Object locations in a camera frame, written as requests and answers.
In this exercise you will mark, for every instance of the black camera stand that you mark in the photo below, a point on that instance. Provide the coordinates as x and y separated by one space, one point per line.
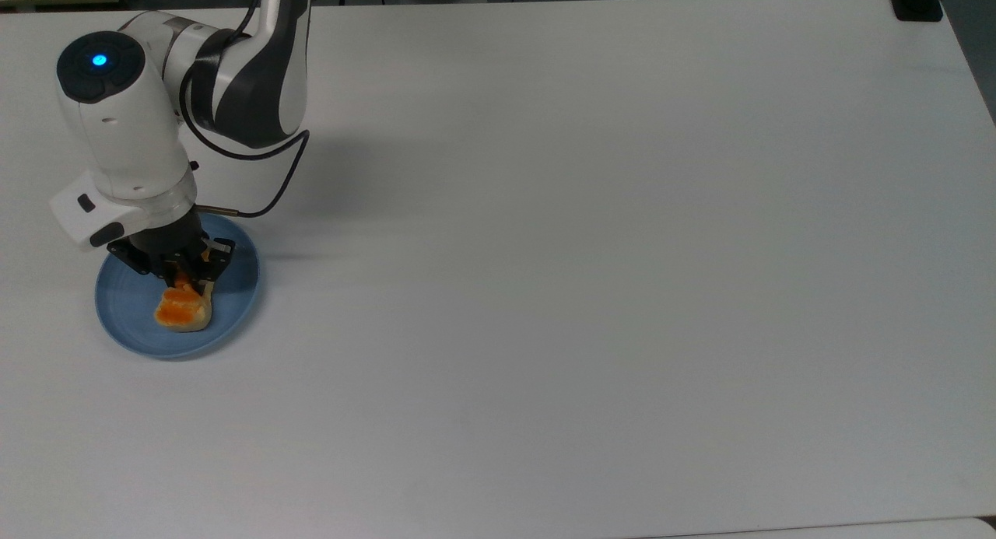
918 2

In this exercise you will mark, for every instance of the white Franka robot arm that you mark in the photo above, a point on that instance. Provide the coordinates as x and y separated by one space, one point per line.
128 127

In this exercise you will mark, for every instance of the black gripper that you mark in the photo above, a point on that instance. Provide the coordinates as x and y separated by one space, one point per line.
156 247

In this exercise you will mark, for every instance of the blue round plate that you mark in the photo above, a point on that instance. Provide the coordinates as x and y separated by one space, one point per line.
233 306

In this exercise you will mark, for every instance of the orange glazed bread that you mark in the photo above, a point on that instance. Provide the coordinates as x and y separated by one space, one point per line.
180 312

